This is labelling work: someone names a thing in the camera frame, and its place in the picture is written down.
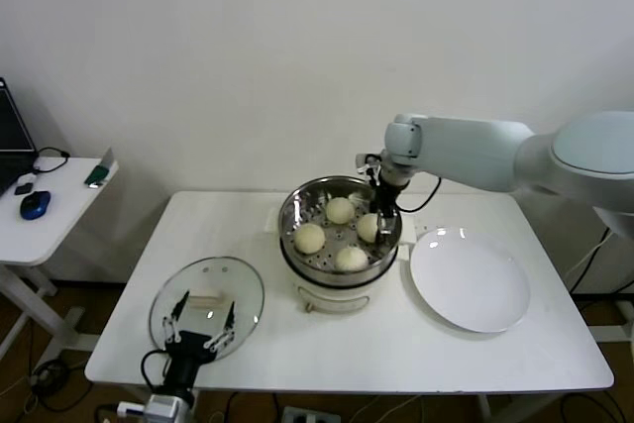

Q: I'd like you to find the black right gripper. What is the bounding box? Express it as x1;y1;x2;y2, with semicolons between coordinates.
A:
373;182;401;244

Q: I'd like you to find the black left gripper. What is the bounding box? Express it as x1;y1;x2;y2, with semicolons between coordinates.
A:
160;289;238;394

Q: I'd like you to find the white steamed baozi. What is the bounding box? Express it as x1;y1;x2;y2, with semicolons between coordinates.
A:
325;196;356;225
293;223;327;255
356;213;382;244
335;246;370;273

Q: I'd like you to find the round glass pot lid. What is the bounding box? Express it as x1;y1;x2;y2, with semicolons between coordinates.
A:
148;257;265;365

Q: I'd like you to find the perforated steel steamer basket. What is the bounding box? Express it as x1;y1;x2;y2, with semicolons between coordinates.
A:
276;175;403;290

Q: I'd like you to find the white round plate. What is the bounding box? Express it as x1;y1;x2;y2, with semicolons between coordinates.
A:
408;227;531;334

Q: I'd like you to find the grey floor power strip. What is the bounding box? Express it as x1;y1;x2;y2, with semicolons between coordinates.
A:
280;406;343;423

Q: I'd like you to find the white side table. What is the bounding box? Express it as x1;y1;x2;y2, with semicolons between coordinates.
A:
0;156;120;368

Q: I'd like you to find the blue computer mouse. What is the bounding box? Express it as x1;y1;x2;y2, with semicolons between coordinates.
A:
19;190;53;221

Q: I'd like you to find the white desk foot bar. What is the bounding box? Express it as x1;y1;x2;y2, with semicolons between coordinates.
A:
586;296;634;344

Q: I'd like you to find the black laptop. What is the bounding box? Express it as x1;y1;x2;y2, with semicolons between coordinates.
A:
0;76;40;199

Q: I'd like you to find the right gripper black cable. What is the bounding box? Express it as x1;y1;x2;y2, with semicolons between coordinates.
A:
395;174;443;214

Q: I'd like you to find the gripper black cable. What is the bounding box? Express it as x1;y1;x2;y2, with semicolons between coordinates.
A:
395;174;443;214
96;348;172;423

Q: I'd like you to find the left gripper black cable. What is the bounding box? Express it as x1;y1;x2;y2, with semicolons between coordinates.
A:
96;348;172;423

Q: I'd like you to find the black coiled floor cable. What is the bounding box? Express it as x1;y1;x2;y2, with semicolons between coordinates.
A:
30;361;70;399

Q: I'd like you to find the grey wall cable with plug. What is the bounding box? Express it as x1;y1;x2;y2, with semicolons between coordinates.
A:
563;234;613;281

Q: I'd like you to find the black wall cable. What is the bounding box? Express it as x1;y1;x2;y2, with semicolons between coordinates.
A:
568;227;613;294

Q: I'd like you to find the black looped desk cable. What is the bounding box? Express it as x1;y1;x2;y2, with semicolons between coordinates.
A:
32;148;71;176

